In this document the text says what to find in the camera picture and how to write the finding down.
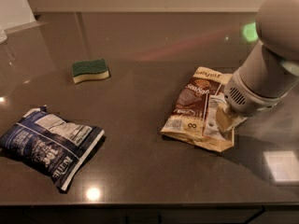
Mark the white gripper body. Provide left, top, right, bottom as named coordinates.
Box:
left=224, top=67, right=298, bottom=117

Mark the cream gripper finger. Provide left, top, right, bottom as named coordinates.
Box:
left=216, top=104, right=234, bottom=133
left=230, top=111, right=248, bottom=128

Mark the brown chip bag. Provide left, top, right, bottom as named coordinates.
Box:
left=161, top=67, right=235, bottom=152

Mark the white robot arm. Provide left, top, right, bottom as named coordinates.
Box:
left=216, top=0, right=299, bottom=133

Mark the blue chip bag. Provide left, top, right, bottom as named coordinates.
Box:
left=0, top=105, right=105, bottom=191

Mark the green and yellow sponge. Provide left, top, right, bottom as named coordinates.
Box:
left=72, top=59, right=109, bottom=84

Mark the white object at left edge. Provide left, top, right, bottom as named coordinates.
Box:
left=0, top=26, right=7, bottom=44

